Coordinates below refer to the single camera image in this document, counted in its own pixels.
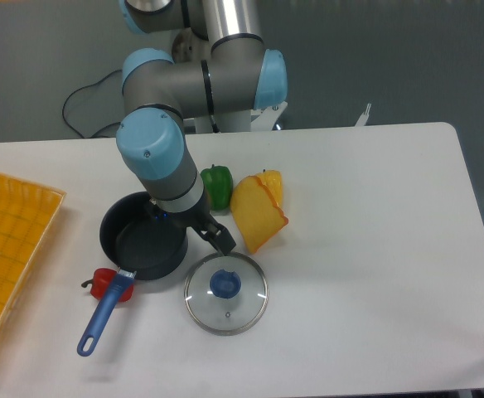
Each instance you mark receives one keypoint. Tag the yellow toy bell pepper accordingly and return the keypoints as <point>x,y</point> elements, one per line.
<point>272,179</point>

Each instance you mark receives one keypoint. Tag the glass lid blue knob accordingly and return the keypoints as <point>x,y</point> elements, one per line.
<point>226,295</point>

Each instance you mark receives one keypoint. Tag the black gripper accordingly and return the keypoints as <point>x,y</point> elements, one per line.
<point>199,218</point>

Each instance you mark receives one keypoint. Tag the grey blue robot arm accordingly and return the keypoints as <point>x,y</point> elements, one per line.
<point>159,94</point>

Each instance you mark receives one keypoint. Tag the yellow plastic basket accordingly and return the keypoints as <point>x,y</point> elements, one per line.
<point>27,212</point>

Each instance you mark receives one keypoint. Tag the black saucepan blue handle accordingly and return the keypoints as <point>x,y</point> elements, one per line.
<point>141,247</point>

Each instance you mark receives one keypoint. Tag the green toy bell pepper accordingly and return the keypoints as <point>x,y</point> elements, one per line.
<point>218,183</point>

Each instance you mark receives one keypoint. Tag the orange toy bread slice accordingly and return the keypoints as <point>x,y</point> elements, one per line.
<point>256,213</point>

